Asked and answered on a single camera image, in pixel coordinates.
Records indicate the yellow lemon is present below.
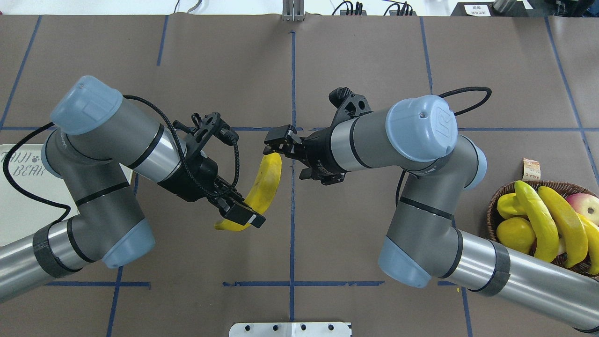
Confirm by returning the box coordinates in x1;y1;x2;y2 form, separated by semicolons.
496;216;536;255

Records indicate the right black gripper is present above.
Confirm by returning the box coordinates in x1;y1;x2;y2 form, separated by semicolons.
263;125;347;185

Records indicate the yellow bell pepper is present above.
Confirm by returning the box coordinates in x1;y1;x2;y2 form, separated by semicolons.
497;193;526;220

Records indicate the basket paper tag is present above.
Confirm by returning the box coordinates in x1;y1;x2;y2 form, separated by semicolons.
522;158;541;181

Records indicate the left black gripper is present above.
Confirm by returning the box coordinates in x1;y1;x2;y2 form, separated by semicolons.
158;155;266;229

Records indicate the yellow banana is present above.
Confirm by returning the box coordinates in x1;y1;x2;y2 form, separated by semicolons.
514;181;560;263
538;186;588;268
244;152;282;215
577;213;599;275

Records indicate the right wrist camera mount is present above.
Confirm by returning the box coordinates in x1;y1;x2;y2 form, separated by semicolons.
328;87;373;128

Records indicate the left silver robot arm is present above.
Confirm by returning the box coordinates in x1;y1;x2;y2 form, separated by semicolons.
1;75;265;301

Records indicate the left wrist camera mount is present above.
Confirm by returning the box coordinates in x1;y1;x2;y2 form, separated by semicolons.
174;112;239;161

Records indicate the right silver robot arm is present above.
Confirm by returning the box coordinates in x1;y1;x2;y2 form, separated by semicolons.
264;94;598;336

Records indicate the aluminium frame post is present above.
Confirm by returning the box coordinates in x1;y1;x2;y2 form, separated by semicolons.
282;0;305;22

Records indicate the white camera stand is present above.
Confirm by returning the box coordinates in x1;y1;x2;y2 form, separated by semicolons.
229;322;353;337

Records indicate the white bear tray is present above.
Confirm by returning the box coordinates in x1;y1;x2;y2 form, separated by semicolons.
1;144;116;246

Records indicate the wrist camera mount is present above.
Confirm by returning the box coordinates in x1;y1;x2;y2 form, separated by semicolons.
328;87;373;128
174;112;239;161

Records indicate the red yellow apple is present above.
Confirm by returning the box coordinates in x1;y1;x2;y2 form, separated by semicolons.
565;193;599;226

